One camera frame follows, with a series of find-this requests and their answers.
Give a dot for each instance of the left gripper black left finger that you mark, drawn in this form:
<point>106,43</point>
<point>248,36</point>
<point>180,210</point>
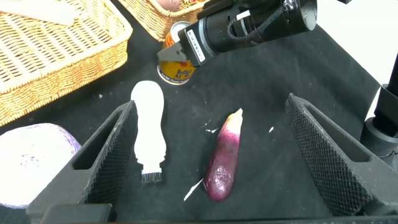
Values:
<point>102,174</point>

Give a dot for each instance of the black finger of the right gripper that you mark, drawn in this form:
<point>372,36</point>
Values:
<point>172,53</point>

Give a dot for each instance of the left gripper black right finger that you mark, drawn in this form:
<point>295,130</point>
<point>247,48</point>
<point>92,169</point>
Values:
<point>342,174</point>

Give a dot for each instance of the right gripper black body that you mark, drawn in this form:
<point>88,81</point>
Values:
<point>199,43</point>

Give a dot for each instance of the gold beverage can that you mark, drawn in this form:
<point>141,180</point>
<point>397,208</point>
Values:
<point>175,73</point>

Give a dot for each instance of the green candy pack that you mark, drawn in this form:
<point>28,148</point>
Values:
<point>192,3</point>

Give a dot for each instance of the pale pink potato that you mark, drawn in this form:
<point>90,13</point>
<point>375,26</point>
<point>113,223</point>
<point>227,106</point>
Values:
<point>169,4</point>

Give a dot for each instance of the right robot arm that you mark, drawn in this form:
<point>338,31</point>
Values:
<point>264,25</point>

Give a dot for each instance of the rectangular wicker basket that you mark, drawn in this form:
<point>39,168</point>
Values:
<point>149,18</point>
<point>46,62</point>

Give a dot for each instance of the white brush bottle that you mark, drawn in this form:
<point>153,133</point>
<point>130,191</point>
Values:
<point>149,124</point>

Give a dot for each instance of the purple garbage bag roll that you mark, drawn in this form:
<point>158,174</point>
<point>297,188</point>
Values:
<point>28,161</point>

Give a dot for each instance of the white paper scrap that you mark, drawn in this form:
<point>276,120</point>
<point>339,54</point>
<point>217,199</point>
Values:
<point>271,129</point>

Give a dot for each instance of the purple eggplant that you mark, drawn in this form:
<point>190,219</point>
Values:
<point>224,161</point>

